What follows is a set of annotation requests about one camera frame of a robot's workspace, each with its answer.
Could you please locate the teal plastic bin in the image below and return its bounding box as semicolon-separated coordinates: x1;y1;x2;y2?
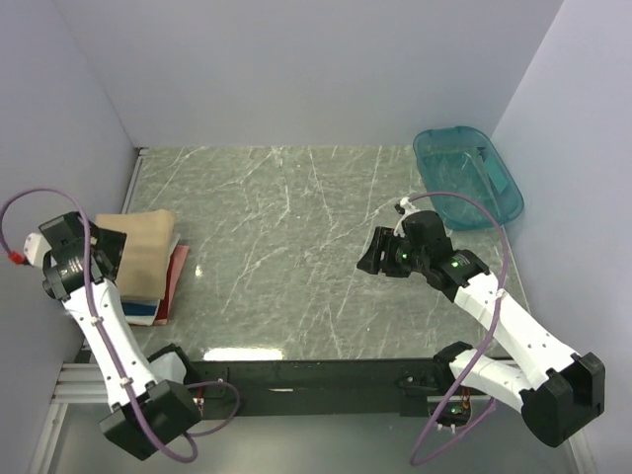
413;125;524;231

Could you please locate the wrist white camera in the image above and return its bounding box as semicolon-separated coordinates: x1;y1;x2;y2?
393;197;420;238
9;232;51;270

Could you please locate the beige t shirt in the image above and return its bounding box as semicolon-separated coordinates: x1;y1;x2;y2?
96;209;176;300

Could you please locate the black base beam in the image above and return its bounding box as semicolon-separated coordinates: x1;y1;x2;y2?
193;358;442;420

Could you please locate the blue folded printed t shirt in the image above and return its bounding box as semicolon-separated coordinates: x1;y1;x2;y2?
121;299;161;318

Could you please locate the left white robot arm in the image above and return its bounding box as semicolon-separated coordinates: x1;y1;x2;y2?
39;211;200;460

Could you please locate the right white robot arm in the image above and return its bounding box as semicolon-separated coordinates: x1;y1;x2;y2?
356;210;605;447

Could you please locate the red folded t shirt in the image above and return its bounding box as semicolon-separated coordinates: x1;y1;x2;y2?
153;245;190;326

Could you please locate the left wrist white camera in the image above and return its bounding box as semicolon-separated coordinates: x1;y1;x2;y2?
9;232;51;270

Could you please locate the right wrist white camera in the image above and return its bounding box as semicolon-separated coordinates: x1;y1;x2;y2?
393;197;420;238

